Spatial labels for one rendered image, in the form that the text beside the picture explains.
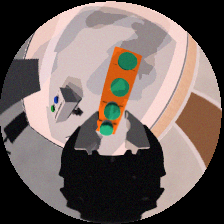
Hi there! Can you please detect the orange test tube rack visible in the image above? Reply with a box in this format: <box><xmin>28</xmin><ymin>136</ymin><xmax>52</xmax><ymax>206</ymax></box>
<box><xmin>96</xmin><ymin>47</ymin><xmax>142</xmax><ymax>134</ymax></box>

